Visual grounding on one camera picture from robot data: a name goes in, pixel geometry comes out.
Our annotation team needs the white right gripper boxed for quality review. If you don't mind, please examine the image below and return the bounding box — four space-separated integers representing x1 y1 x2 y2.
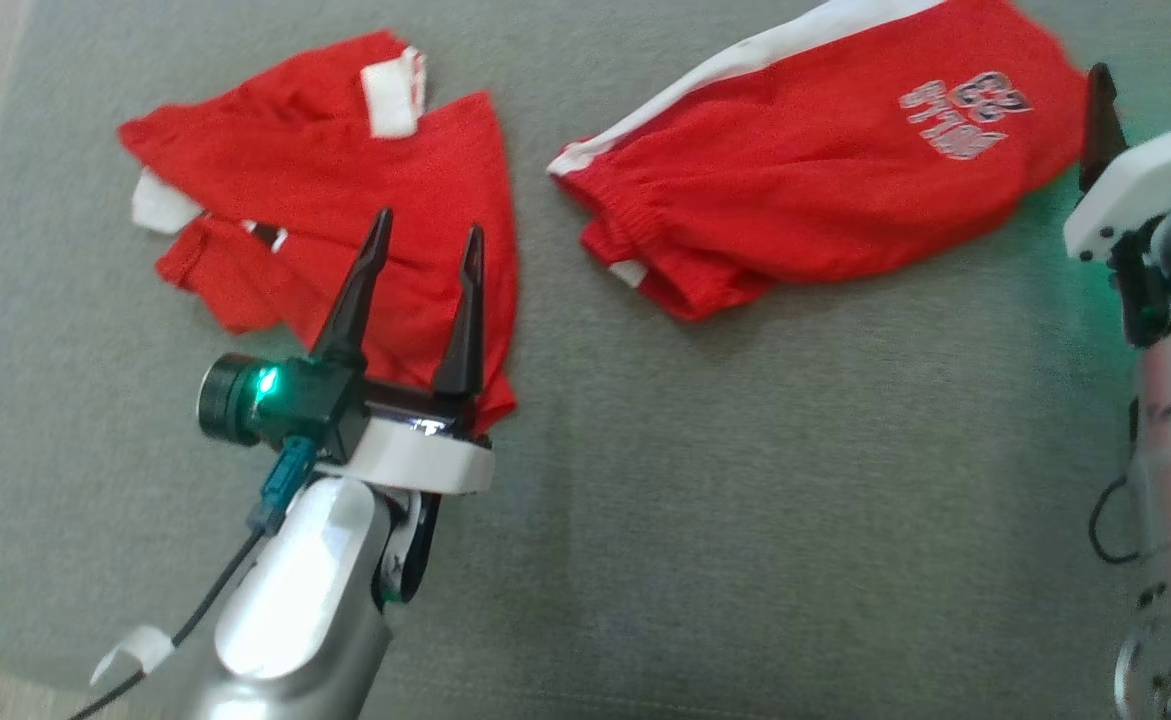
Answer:
1063 63 1171 263

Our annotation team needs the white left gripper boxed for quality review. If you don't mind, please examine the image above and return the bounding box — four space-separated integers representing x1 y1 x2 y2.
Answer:
310 208 496 497

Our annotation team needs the red Bulls 23 jersey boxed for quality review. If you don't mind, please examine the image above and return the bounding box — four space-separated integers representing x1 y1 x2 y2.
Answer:
117 30 521 436

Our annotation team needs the red shorts white stripe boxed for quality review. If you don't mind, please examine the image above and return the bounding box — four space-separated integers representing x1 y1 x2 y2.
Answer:
547 0 1091 323

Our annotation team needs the left black cylinder green light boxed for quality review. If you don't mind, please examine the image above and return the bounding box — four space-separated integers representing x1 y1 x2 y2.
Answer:
197 353 271 446

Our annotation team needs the grey-green sofa seat cushion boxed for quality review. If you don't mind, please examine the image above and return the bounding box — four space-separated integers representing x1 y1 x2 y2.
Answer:
0 0 1171 720

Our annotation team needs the left black cable blue plug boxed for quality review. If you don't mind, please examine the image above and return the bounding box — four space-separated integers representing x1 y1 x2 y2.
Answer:
67 437 314 720

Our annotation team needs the black cable blue plug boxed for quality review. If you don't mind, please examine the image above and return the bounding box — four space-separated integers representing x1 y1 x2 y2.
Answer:
1088 395 1146 566
67 437 314 720

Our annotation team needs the right black cable blue plug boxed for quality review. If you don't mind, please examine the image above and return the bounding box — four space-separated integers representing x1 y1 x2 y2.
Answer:
1088 395 1146 566

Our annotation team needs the left white cable tape tab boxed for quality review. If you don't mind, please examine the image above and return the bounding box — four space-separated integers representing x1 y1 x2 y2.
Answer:
90 626 176 687

